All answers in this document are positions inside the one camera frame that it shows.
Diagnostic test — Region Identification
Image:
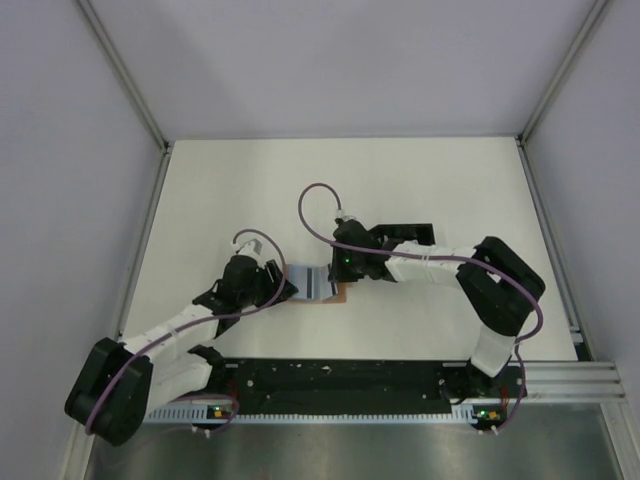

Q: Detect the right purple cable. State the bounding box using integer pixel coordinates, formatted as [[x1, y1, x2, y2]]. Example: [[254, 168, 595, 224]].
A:
[[297, 182, 545, 434]]

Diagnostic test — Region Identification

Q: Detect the purple cable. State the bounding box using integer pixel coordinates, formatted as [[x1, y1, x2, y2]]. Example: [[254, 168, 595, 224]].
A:
[[84, 228, 288, 437], [297, 182, 545, 434]]

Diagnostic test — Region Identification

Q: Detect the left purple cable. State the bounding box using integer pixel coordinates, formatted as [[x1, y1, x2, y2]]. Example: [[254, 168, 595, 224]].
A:
[[84, 228, 288, 437]]

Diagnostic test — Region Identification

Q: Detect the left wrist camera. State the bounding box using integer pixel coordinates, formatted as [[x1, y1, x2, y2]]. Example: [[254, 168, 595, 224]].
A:
[[232, 238, 263, 257]]

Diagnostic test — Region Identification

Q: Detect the left aluminium frame post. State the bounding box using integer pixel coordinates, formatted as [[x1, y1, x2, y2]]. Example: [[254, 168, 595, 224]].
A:
[[73, 0, 170, 153]]

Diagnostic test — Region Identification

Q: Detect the black plastic card box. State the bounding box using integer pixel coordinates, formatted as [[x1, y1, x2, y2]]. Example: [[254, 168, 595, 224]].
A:
[[368, 223, 436, 247]]

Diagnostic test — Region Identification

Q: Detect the right aluminium frame post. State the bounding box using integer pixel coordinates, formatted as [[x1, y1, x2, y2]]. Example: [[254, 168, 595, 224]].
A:
[[518, 0, 614, 145]]

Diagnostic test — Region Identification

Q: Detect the shiny metal sheet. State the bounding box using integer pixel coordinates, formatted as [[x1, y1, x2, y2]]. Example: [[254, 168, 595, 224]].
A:
[[85, 405, 622, 479]]

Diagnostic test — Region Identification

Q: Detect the brown leather card holder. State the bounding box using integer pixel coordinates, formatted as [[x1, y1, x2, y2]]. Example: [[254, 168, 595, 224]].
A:
[[282, 261, 350, 305]]

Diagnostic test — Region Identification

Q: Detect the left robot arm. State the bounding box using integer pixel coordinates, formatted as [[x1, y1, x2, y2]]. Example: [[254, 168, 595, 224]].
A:
[[64, 253, 297, 446]]

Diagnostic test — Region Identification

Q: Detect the grey slotted cable duct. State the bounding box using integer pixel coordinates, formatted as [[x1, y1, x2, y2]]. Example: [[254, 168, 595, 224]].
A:
[[142, 401, 501, 426]]

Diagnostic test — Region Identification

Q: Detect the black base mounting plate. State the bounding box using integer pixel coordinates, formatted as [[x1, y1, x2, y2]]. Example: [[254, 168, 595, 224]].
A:
[[185, 358, 526, 416]]

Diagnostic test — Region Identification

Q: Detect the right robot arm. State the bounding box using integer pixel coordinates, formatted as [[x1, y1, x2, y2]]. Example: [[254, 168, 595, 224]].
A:
[[329, 217, 546, 398]]

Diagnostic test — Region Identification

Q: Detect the aluminium front rail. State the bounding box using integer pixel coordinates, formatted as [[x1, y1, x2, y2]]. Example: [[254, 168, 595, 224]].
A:
[[79, 361, 627, 404]]

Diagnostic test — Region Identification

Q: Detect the aluminium frame post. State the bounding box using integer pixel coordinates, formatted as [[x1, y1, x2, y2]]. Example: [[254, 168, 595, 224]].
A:
[[518, 0, 614, 145], [73, 0, 170, 153]]

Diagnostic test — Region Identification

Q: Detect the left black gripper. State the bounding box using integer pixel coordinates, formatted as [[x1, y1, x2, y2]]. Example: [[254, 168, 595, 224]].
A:
[[238, 259, 297, 309]]

